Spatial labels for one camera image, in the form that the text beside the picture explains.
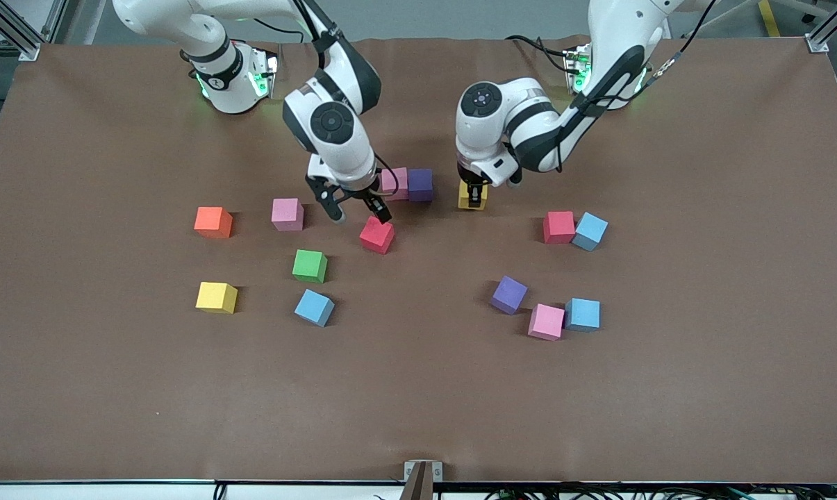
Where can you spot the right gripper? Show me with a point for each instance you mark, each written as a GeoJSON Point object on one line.
{"type": "Point", "coordinates": [364, 193]}

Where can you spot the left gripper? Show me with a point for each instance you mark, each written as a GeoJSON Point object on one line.
{"type": "Point", "coordinates": [475, 189]}

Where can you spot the yellow foam cube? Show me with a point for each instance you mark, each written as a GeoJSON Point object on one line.
{"type": "Point", "coordinates": [462, 199]}
{"type": "Point", "coordinates": [217, 297]}

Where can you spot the red foam cube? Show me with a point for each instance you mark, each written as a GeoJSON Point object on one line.
{"type": "Point", "coordinates": [559, 226]}
{"type": "Point", "coordinates": [375, 237]}

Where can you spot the pink foam cube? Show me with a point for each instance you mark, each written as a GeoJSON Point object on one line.
{"type": "Point", "coordinates": [287, 214]}
{"type": "Point", "coordinates": [546, 321]}
{"type": "Point", "coordinates": [394, 182]}

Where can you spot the purple foam cube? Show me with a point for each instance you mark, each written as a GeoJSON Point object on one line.
{"type": "Point", "coordinates": [420, 184]}
{"type": "Point", "coordinates": [508, 294]}

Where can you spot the green foam cube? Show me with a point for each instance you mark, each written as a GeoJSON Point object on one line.
{"type": "Point", "coordinates": [310, 266]}

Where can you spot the light blue foam cube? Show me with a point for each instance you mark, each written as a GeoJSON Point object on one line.
{"type": "Point", "coordinates": [590, 231]}
{"type": "Point", "coordinates": [314, 307]}
{"type": "Point", "coordinates": [582, 314]}

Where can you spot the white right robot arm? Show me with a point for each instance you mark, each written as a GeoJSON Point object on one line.
{"type": "Point", "coordinates": [354, 156]}

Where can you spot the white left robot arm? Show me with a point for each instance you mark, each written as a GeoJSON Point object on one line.
{"type": "Point", "coordinates": [619, 35]}

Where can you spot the orange foam cube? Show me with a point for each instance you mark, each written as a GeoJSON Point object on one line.
{"type": "Point", "coordinates": [213, 222]}

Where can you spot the brown table cover mat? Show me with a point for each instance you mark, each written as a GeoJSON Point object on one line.
{"type": "Point", "coordinates": [418, 389]}

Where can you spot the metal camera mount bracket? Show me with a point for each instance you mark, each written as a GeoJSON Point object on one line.
{"type": "Point", "coordinates": [421, 476]}

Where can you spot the aluminium frame profile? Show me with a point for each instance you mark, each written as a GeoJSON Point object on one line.
{"type": "Point", "coordinates": [817, 43]}
{"type": "Point", "coordinates": [22, 38]}

